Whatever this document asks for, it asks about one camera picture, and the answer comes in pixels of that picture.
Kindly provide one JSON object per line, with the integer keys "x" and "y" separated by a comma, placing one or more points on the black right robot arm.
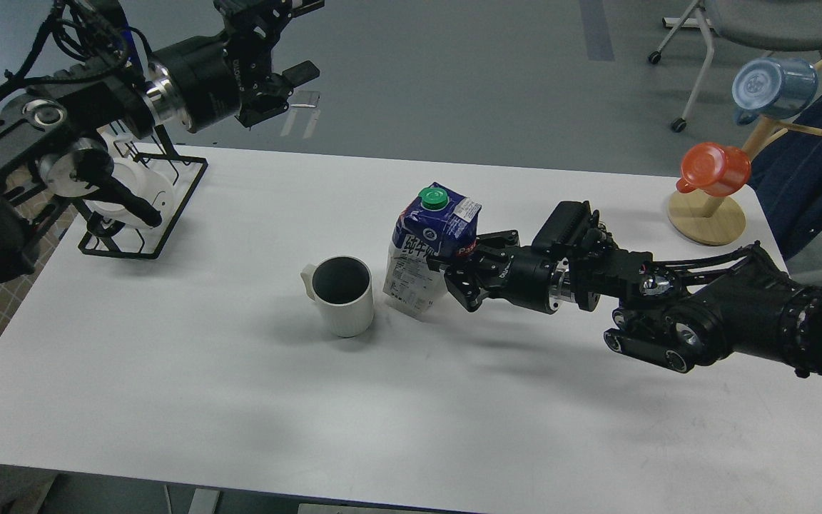
{"x": 677, "y": 315}

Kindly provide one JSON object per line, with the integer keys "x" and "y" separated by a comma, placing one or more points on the white ribbed mug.
{"x": 341, "y": 289}

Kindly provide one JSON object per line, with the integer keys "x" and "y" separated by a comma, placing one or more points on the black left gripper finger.
{"x": 270, "y": 17}
{"x": 267, "y": 97}

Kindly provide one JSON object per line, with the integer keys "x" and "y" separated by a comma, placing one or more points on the white mug front on rack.
{"x": 143, "y": 182}

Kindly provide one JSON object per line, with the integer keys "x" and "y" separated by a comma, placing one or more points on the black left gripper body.
{"x": 212, "y": 78}

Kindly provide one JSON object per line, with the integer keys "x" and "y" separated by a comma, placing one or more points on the grey office chair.
{"x": 774, "y": 26}

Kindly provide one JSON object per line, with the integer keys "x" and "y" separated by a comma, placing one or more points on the wooden mug tree stand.
{"x": 714, "y": 221}

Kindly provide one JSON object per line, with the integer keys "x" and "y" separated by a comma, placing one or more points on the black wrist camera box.
{"x": 570, "y": 231}

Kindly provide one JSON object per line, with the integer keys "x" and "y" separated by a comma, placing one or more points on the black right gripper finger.
{"x": 491, "y": 246}
{"x": 462, "y": 280}

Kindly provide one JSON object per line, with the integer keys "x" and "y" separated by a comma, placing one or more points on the black wire cup rack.
{"x": 105, "y": 237}

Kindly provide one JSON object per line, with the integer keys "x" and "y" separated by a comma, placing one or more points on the blue mug on tree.
{"x": 777, "y": 88}

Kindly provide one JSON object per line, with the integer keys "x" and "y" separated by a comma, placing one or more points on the dark blue denim cloth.
{"x": 787, "y": 179}

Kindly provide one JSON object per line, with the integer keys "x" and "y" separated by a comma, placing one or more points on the blue white milk carton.
{"x": 440, "y": 223}

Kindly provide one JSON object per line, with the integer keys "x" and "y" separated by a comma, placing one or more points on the orange red mug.
{"x": 714, "y": 169}

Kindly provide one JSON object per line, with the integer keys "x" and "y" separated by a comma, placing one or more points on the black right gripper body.
{"x": 525, "y": 280}

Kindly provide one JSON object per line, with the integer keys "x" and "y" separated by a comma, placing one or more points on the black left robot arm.
{"x": 83, "y": 73}

